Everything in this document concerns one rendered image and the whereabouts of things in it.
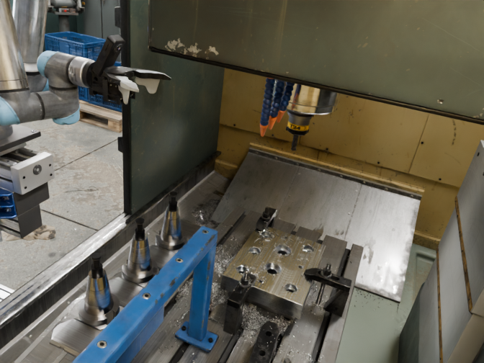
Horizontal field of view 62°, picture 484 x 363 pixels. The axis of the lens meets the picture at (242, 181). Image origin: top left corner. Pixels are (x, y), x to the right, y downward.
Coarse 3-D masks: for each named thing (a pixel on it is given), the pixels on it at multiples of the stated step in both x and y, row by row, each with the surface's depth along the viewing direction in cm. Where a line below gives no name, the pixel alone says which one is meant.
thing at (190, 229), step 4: (184, 220) 91; (184, 224) 90; (188, 224) 90; (192, 224) 90; (184, 228) 88; (188, 228) 88; (192, 228) 89; (196, 228) 89; (188, 232) 87; (192, 232) 87; (188, 236) 86
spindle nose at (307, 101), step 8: (296, 88) 85; (304, 88) 84; (312, 88) 84; (296, 96) 85; (304, 96) 85; (312, 96) 85; (320, 96) 85; (328, 96) 86; (336, 96) 88; (296, 104) 86; (304, 104) 86; (312, 104) 86; (320, 104) 86; (328, 104) 87; (336, 104) 90; (304, 112) 87; (312, 112) 87; (320, 112) 87; (328, 112) 88
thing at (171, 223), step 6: (168, 210) 80; (174, 210) 80; (168, 216) 80; (174, 216) 80; (168, 222) 80; (174, 222) 80; (180, 222) 82; (162, 228) 82; (168, 228) 81; (174, 228) 81; (180, 228) 82; (162, 234) 82; (168, 234) 81; (174, 234) 81; (180, 234) 82; (168, 240) 81; (174, 240) 82
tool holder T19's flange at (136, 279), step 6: (156, 264) 75; (126, 270) 73; (156, 270) 75; (126, 276) 72; (132, 276) 72; (138, 276) 72; (144, 276) 72; (150, 276) 73; (138, 282) 73; (144, 282) 73
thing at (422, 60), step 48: (192, 0) 60; (240, 0) 58; (288, 0) 55; (336, 0) 53; (384, 0) 51; (432, 0) 49; (480, 0) 47; (192, 48) 63; (240, 48) 60; (288, 48) 58; (336, 48) 55; (384, 48) 53; (432, 48) 51; (480, 48) 49; (384, 96) 56; (432, 96) 53; (480, 96) 51
